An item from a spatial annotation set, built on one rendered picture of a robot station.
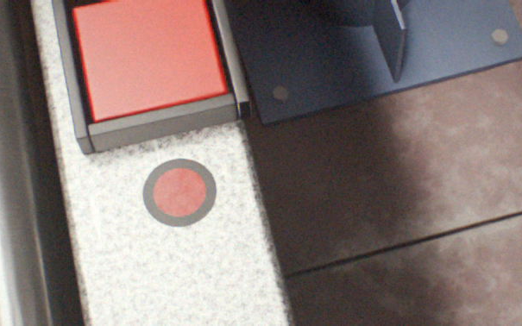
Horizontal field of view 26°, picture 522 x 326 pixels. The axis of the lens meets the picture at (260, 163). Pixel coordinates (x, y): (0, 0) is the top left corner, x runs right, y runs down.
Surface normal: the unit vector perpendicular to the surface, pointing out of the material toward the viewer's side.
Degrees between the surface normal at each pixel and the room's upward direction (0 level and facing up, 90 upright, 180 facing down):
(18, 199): 31
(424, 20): 0
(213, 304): 0
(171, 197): 0
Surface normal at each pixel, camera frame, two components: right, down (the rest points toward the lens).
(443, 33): -0.04, -0.42
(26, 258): 0.47, -0.47
